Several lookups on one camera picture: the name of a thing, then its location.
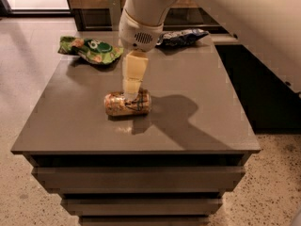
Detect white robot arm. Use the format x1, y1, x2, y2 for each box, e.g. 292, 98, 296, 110
119, 0, 301, 93

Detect grey side shelf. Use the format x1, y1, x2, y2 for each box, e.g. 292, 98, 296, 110
211, 34, 240, 45

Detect grey drawer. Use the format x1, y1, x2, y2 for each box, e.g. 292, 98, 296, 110
62, 199, 222, 217
33, 167, 245, 193

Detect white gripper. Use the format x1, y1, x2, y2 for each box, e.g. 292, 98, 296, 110
119, 10, 163, 101

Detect left metal bracket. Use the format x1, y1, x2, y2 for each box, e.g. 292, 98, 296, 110
108, 0, 121, 31

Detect top grey drawer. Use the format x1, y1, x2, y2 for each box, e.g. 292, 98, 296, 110
33, 167, 245, 193

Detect middle grey drawer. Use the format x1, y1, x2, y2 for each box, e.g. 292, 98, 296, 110
62, 199, 222, 217

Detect dark blue chip bag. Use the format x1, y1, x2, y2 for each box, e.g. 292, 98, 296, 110
156, 28, 209, 47

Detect green chip bag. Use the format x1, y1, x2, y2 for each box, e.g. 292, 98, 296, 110
58, 36, 123, 65

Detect grey drawer cabinet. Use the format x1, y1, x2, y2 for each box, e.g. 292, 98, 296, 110
12, 38, 260, 226

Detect orange soda can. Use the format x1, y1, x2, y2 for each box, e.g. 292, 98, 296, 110
104, 89, 151, 117

